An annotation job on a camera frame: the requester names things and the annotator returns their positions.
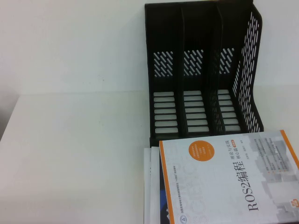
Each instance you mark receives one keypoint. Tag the dark blue robot book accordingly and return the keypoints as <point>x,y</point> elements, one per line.
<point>164,205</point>

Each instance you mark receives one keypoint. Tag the black plastic book stand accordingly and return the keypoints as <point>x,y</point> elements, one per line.
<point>198,30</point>

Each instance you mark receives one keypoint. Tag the plain white book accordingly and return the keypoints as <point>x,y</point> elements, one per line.
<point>147,177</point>

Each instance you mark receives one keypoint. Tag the white orange ROS2 book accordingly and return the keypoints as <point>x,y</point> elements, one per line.
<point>222,177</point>

